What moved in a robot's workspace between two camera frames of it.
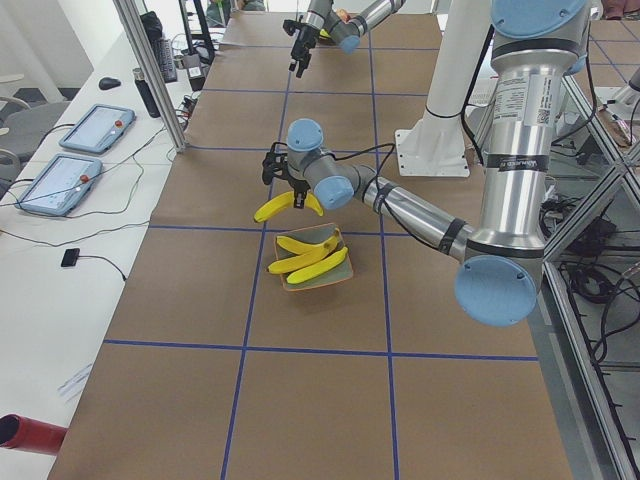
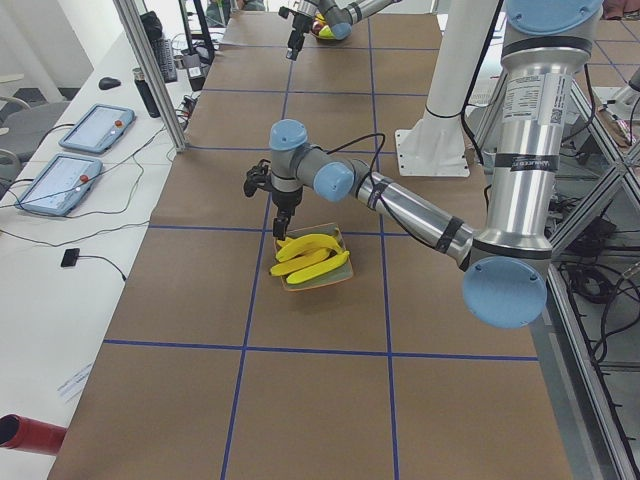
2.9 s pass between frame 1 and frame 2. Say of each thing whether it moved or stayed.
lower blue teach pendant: stayed
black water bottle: stayed
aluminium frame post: stayed
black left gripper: moved
